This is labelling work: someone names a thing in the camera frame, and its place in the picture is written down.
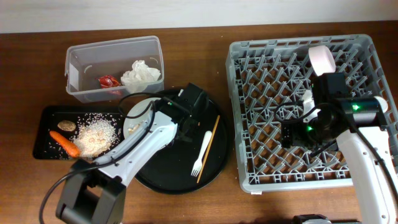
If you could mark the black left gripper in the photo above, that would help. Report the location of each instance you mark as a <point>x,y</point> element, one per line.
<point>189,137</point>

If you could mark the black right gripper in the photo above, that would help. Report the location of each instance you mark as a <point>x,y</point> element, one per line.
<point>291,133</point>

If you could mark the grey plate with food scraps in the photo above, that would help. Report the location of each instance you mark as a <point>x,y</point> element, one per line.
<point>131,125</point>

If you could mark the grey dishwasher rack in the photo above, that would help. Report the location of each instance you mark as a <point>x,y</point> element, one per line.
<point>261,75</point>

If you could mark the white tissue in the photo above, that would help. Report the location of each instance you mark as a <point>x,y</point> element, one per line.
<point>137,79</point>

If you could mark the pink bowl with rice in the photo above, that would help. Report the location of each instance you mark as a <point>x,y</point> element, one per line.
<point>322,60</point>

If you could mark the red snack wrapper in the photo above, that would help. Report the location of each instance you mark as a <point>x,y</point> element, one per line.
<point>108,81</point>

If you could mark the orange carrot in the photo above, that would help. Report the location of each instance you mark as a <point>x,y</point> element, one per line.
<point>68,146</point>

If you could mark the brown cookie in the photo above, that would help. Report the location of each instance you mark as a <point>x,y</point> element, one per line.
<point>67,125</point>

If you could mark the white cup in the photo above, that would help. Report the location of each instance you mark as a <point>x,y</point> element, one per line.
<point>383,103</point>

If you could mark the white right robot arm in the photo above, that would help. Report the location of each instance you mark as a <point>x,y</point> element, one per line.
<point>358,129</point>

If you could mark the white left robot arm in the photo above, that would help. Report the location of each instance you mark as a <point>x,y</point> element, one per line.
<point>96,193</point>

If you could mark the clear plastic waste bin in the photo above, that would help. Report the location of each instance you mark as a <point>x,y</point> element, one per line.
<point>86,63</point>

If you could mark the wooden chopstick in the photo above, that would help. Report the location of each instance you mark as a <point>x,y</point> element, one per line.
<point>208,148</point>

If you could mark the round black serving tray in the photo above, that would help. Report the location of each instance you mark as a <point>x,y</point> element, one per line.
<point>169,170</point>

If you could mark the white plastic fork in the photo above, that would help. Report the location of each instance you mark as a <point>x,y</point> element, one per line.
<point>198,163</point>

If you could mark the spilled rice pile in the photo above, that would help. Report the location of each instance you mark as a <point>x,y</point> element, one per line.
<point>95,134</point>

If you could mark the black rectangular tray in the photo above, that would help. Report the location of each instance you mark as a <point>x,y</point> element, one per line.
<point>52,113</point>

